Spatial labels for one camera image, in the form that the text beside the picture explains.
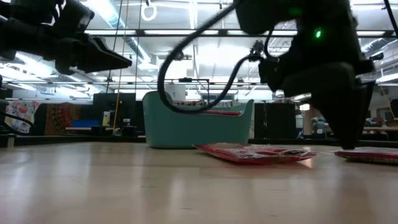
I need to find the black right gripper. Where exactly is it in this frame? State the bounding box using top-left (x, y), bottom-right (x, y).
top-left (257, 29), bottom-right (376, 151)

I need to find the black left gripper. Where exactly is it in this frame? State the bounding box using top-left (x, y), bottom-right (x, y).
top-left (52, 29), bottom-right (134, 76)

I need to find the red popcorn bag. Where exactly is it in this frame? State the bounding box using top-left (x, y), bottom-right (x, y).
top-left (193, 142), bottom-right (318, 166)
top-left (333, 146), bottom-right (398, 165)
top-left (203, 109), bottom-right (243, 117)

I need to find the wooden workbench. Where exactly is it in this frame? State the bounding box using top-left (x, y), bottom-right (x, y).
top-left (363, 125), bottom-right (398, 133)

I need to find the black monitor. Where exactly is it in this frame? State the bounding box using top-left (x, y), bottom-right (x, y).
top-left (93, 92), bottom-right (137, 129)

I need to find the blue box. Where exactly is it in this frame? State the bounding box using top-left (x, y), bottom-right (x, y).
top-left (71, 119), bottom-right (101, 129)

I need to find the white bucket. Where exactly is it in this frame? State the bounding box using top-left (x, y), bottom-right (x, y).
top-left (164, 83), bottom-right (187, 102)

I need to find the black cabinet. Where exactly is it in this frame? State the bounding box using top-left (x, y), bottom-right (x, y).
top-left (254, 102), bottom-right (297, 140)

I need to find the dark red patterned cloth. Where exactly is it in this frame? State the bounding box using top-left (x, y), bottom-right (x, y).
top-left (43, 102), bottom-right (83, 136)

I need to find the black overhead crossbar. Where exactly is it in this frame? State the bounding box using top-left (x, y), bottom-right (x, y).
top-left (83, 28), bottom-right (398, 39)

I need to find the white floral cloth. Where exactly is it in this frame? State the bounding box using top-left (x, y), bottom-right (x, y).
top-left (4, 100), bottom-right (41, 134)

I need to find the teal plastic basket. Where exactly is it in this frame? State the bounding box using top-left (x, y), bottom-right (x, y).
top-left (142, 90), bottom-right (255, 149)

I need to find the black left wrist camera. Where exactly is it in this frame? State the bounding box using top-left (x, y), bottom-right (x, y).
top-left (52, 0), bottom-right (96, 35)

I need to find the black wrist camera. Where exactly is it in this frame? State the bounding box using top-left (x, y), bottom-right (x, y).
top-left (234, 0), bottom-right (300, 35)
top-left (52, 0), bottom-right (96, 35)

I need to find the white hanging ring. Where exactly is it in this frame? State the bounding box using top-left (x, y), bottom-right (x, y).
top-left (141, 0), bottom-right (158, 22)

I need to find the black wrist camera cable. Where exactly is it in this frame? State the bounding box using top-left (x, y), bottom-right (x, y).
top-left (156, 0), bottom-right (271, 115)

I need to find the black cart handle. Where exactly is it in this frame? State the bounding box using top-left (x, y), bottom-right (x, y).
top-left (161, 77), bottom-right (210, 95)

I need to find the black aluminium table frame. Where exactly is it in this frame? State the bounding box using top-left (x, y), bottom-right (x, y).
top-left (0, 133), bottom-right (398, 149)

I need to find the curved black cable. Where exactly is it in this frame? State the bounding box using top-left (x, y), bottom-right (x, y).
top-left (0, 111), bottom-right (35, 136)

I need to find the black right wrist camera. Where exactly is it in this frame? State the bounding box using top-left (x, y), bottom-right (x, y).
top-left (234, 0), bottom-right (300, 35)

